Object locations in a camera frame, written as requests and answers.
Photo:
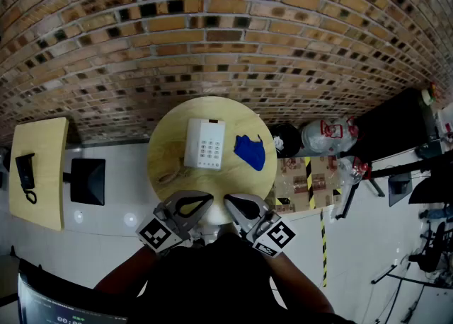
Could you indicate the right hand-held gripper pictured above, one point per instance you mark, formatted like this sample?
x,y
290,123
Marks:
x,y
274,236

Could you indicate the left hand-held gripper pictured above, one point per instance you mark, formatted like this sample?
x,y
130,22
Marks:
x,y
157,232

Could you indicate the blue cloth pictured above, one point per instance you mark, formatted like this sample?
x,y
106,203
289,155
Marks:
x,y
253,151

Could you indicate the white desk telephone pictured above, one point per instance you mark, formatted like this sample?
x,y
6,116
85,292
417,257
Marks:
x,y
212,138

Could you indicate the person's left forearm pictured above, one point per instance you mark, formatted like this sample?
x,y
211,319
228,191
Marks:
x,y
124,269

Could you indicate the person's right forearm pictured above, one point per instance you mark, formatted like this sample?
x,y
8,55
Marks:
x,y
301,280

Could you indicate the white telephone handset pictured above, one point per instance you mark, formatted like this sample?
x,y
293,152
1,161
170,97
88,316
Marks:
x,y
194,142

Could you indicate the patterned cardboard box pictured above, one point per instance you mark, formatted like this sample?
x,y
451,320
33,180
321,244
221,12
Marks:
x,y
297,181

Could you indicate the person's black shirt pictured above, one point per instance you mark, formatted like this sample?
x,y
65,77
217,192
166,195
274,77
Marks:
x,y
212,280

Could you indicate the yellow black floor tape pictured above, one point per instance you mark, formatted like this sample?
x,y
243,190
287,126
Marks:
x,y
323,244

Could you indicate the black trash bin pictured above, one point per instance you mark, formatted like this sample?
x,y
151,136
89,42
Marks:
x,y
290,135

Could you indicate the large clear plastic bag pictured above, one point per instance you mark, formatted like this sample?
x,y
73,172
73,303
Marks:
x,y
318,137

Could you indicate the black square stool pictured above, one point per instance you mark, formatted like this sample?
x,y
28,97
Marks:
x,y
88,181

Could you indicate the small clear plastic bag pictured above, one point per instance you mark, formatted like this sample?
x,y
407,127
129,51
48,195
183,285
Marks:
x,y
348,170

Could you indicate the rectangular wooden side table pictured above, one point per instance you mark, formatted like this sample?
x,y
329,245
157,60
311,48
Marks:
x,y
42,145

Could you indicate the black desk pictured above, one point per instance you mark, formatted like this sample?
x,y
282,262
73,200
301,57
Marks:
x,y
389,128

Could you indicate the black telephone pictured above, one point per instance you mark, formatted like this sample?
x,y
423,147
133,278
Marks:
x,y
25,172

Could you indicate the dark computer screen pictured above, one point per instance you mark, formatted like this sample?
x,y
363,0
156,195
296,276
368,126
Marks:
x,y
53,308

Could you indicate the black office chair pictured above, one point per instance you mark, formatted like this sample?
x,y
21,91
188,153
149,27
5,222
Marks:
x,y
433,248

